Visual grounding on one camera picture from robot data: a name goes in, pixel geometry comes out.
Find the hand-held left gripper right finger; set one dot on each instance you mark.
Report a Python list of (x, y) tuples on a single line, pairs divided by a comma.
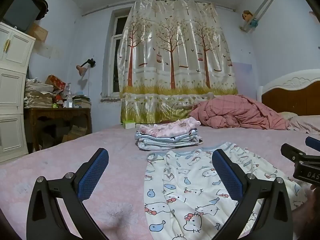
[(227, 177)]

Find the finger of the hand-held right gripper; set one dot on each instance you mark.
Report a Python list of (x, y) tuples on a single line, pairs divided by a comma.
[(290, 152), (313, 143)]

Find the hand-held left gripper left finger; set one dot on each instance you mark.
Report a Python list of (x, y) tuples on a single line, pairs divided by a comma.
[(93, 175)]

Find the cat print white pants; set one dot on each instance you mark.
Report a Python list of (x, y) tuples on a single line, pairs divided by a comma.
[(190, 195)]

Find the person's right hand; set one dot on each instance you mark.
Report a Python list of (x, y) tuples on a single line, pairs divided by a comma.
[(306, 211)]

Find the pink pillow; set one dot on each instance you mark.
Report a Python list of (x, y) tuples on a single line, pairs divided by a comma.
[(305, 125)]

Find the bed with pink sheet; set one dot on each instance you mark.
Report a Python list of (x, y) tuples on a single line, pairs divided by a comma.
[(100, 212)]

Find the white wooden headboard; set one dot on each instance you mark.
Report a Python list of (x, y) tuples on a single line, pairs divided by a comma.
[(295, 95)]

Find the green tissue box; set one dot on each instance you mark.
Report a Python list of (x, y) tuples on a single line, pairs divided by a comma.
[(128, 125)]

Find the pink checked quilt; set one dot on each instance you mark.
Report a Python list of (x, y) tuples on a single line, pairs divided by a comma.
[(237, 112)]

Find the folded light blue clothes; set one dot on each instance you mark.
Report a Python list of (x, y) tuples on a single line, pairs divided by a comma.
[(170, 142)]

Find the dark wooden desk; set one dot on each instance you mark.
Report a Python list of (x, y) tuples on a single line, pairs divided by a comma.
[(57, 112)]

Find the stack of books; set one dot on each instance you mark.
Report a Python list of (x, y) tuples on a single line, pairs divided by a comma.
[(82, 102)]

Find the folded pink garment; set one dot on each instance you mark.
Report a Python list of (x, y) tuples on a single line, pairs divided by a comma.
[(170, 127)]

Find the clear plastic bottle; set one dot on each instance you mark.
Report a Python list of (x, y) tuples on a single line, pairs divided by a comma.
[(69, 101)]

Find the stack of papers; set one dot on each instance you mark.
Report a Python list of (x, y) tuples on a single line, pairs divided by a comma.
[(37, 95)]

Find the red box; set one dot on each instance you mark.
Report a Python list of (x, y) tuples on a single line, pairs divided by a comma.
[(55, 82)]

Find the white panel cabinet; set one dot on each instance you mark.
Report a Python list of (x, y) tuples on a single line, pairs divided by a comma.
[(12, 80)]

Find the tree print curtain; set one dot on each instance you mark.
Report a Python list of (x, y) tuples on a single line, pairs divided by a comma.
[(175, 55)]

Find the plush toy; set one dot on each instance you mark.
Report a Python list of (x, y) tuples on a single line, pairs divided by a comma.
[(248, 17)]

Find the cardboard box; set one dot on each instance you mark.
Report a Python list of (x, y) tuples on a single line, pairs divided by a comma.
[(37, 32)]

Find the curtain rod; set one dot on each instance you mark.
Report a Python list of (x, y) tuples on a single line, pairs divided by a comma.
[(105, 8)]

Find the dark bag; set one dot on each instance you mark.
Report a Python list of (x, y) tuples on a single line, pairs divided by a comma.
[(22, 12)]

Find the pink wall lamp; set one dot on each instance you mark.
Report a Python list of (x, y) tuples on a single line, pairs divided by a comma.
[(81, 69)]

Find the white frame window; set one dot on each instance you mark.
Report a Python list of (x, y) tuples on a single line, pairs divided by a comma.
[(115, 55)]

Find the grey wall pipe rack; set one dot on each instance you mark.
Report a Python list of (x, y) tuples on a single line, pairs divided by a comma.
[(265, 2)]

